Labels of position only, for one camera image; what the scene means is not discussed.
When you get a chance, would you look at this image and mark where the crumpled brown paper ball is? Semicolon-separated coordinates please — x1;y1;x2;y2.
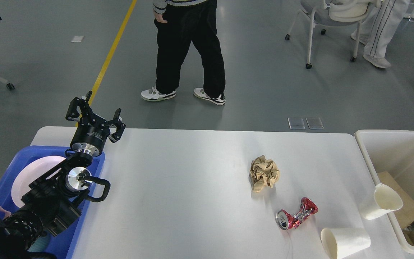
249;155;280;193

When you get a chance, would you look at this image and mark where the pink plate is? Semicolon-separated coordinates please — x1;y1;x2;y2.
11;155;65;208

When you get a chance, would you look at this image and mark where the person in black trousers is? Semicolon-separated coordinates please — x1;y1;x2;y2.
140;0;226;105

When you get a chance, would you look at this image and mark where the left floor socket plate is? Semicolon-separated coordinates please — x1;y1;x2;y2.
287;117;306;131

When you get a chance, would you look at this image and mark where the right floor socket plate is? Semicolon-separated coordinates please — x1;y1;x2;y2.
306;117;324;130

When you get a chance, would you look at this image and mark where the person in white clothes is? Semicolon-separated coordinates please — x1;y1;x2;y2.
350;0;410;68

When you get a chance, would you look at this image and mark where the crushed red soda can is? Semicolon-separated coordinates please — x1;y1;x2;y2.
275;197;318;231

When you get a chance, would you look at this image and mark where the white paper cup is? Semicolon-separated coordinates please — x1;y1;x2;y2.
321;228;371;259
359;183;404;220

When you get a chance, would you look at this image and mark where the brown paper bag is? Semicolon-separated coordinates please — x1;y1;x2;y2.
378;172;414;229

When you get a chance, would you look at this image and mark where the cream plastic bin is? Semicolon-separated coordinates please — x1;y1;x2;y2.
354;130;414;254

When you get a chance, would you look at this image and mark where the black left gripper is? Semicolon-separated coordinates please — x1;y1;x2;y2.
66;91;125;157

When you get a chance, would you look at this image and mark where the white chair grey seat right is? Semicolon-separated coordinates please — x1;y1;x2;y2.
285;0;381;69

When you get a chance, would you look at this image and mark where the floor socket plate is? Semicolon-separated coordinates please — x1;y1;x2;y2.
287;117;306;131
306;117;324;130

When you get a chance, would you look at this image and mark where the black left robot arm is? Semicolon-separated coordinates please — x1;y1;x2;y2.
0;91;125;259

